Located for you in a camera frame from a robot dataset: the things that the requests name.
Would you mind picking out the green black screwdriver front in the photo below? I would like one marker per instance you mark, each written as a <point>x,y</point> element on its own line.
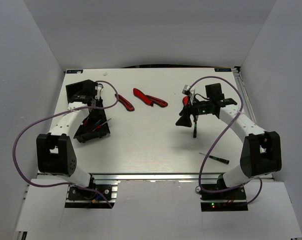
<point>218,159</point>

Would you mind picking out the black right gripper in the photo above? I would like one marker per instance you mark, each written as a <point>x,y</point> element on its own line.
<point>185,120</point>

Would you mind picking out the green black screwdriver lower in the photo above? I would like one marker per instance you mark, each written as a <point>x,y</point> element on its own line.
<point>195,128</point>

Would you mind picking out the red black utility knife left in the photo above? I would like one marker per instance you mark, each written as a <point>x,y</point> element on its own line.
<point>126,104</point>

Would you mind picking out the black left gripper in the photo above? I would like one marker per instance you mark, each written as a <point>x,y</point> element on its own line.
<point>95,112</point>

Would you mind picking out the small blue handle screwdriver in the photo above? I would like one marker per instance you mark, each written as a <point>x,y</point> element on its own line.
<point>95,125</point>

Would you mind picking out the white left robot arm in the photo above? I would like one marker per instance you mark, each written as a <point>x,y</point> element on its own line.
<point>55,152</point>

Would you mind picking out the red folding knife centre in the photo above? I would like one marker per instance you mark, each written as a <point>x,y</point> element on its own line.
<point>140,95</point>

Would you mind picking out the blue label right corner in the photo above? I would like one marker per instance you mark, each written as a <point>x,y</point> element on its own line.
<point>218,69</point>

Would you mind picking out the red knife right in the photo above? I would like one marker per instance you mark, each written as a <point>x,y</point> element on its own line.
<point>185,100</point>

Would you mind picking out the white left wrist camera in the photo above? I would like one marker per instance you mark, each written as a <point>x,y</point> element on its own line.
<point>98,89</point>

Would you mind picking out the blue label corner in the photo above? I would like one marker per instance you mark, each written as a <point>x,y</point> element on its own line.
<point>218,69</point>
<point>72,71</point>

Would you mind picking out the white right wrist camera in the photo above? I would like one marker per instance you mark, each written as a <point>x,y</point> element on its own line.
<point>190,92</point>

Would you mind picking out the blue label left corner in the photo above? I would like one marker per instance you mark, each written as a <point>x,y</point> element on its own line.
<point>72,71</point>

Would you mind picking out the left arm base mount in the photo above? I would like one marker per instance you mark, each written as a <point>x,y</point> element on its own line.
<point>81,199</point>

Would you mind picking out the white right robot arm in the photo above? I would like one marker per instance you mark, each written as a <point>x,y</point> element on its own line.
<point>261,151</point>

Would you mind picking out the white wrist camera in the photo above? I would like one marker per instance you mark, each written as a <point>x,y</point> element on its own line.
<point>98,89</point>
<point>190,92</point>

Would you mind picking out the black compartment tool bin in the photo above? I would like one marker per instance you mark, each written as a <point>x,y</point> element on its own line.
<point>82,134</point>

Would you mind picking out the green black screwdriver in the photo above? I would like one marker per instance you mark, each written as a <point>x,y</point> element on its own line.
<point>195,128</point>
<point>218,159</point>

